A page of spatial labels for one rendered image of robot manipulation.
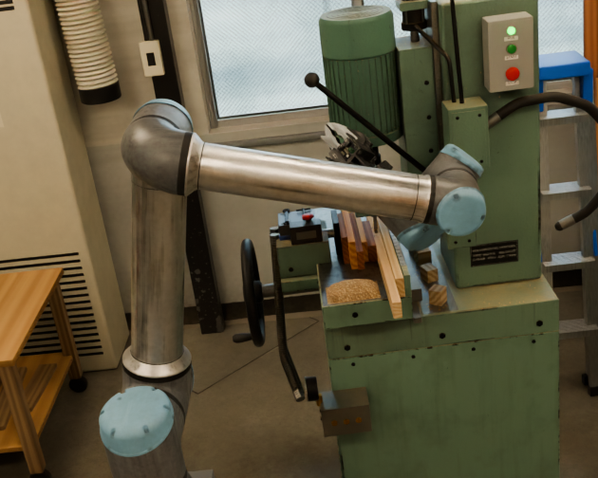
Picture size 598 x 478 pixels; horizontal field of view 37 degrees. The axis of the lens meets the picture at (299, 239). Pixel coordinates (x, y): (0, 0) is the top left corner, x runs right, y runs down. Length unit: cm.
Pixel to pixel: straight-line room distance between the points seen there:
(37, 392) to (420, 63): 193
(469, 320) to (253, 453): 117
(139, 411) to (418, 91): 97
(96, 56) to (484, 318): 181
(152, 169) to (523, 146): 97
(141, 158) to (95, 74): 181
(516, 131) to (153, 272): 92
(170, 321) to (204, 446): 138
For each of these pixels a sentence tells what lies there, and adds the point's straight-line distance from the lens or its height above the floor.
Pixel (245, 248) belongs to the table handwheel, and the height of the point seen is 95.
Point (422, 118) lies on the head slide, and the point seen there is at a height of 125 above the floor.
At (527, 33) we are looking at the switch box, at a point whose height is 144.
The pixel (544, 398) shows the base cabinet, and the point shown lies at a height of 51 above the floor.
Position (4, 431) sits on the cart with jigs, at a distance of 328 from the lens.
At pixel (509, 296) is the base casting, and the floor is 80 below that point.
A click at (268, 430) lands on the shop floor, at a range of 325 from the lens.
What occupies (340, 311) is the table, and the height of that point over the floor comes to 88.
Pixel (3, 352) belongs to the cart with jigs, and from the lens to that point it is 300.
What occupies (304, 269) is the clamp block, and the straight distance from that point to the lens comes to 229.
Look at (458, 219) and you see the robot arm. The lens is 162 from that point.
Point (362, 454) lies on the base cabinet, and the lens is 241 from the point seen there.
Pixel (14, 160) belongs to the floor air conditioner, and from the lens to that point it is 347.
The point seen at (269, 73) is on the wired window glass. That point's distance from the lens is 358.
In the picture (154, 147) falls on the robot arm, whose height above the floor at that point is 143.
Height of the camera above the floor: 190
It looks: 24 degrees down
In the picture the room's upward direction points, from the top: 8 degrees counter-clockwise
